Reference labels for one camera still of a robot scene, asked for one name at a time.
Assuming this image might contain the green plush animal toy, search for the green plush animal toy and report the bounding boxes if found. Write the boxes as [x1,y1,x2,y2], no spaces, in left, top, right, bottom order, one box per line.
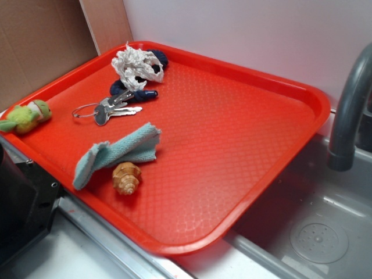
[1,99,52,134]

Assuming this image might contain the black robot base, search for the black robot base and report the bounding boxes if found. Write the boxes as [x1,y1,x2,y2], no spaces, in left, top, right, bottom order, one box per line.
[1,147,60,267]

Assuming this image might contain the red plastic tray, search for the red plastic tray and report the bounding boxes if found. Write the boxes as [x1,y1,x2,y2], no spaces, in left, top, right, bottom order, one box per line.
[5,42,330,256]

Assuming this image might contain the light blue cloth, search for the light blue cloth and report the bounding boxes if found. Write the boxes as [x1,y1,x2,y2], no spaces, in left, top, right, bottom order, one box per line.
[73,123,161,190]

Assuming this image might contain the tan seashell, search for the tan seashell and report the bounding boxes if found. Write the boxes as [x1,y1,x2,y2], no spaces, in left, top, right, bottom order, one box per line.
[112,162,142,195]

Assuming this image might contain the crumpled white paper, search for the crumpled white paper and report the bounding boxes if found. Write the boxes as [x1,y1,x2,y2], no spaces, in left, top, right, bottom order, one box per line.
[111,44,164,92]

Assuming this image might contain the grey plastic sink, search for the grey plastic sink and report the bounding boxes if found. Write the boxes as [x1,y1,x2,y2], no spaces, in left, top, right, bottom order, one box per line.
[226,135,371,278]

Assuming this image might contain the grey faucet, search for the grey faucet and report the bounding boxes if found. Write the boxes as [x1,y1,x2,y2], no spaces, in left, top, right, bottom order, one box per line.
[327,44,371,171]

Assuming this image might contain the brown cardboard panel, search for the brown cardboard panel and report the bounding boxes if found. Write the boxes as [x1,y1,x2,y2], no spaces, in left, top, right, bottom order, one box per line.
[1,1,133,110]

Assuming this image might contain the silver keys on ring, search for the silver keys on ring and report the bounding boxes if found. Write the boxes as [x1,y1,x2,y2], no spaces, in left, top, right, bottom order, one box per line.
[72,90,142,126]

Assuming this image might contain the dark blue rope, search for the dark blue rope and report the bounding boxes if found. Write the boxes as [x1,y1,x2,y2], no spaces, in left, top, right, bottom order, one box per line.
[109,49,170,103]

